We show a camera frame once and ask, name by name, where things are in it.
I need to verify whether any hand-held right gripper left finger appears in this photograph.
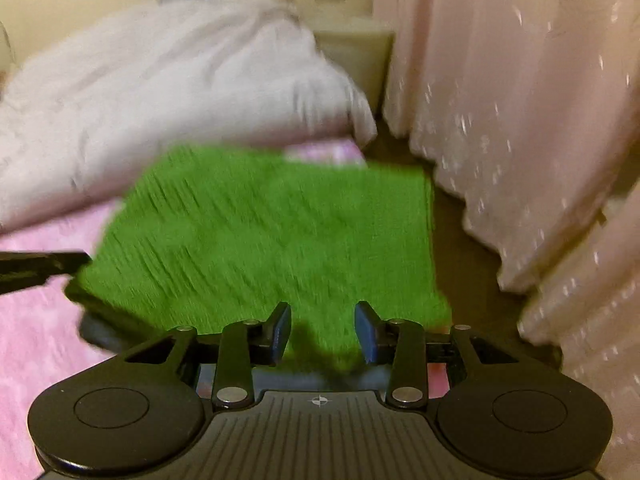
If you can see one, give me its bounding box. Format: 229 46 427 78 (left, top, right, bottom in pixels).
122 302 292 409

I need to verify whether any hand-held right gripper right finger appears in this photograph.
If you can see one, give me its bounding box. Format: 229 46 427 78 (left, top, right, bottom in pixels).
354 301 517 409

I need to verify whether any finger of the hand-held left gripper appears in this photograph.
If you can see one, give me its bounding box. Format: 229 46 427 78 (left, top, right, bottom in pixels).
0 250 94 297

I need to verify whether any green knitted sweater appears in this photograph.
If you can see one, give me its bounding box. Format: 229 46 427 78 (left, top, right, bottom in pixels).
65 144 453 376

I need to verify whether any pink floral blanket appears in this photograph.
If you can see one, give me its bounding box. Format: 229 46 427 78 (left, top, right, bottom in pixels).
0 137 451 480

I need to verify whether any grey striped duvet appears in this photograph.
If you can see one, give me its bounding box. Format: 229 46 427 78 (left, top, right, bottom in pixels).
0 0 378 233

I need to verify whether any white nightstand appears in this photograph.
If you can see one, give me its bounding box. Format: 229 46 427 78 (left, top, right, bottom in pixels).
312 17 397 126

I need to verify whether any pink sparkly curtain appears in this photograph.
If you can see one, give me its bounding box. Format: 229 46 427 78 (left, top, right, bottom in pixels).
372 0 640 413

